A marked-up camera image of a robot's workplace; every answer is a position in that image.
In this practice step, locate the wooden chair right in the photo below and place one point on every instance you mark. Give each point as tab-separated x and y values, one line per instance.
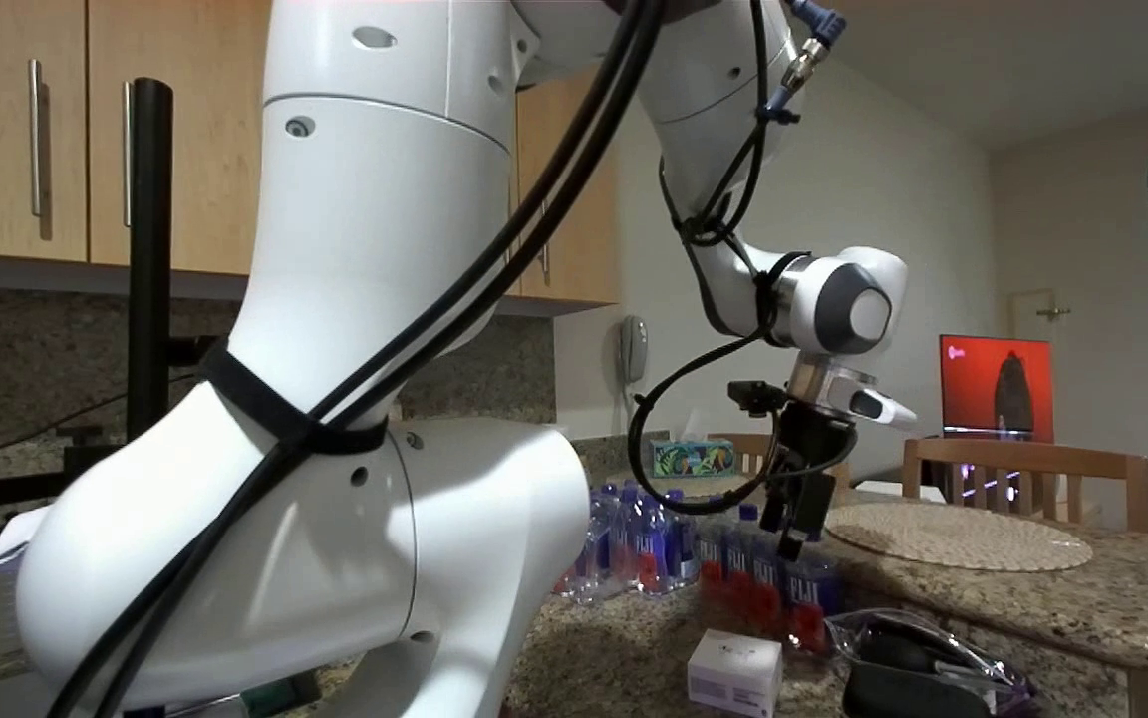
1036	482

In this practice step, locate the red and black poster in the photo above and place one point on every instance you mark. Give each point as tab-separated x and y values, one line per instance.
998	389

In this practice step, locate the black vertical stand pole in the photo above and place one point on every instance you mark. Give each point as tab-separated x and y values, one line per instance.
150	273

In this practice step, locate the blue water bottle front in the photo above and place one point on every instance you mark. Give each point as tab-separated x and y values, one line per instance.
809	593

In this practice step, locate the tissue box teal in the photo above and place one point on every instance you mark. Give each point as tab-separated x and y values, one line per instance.
692	453

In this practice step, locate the clear plastic purse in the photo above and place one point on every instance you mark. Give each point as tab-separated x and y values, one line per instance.
906	667

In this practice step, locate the white folded paper note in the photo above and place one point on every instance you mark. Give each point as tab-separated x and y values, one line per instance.
12	542

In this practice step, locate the round woven placemat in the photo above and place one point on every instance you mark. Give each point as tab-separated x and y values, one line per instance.
958	538

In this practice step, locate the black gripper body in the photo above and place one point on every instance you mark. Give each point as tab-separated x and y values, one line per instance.
803	439

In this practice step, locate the white small cardboard box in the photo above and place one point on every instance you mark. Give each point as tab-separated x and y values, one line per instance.
736	671

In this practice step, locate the white wall phone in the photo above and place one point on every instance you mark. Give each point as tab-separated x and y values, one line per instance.
630	347

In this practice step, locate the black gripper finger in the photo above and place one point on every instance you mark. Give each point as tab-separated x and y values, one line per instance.
803	534
776	522

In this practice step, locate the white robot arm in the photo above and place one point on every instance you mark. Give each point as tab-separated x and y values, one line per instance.
275	516

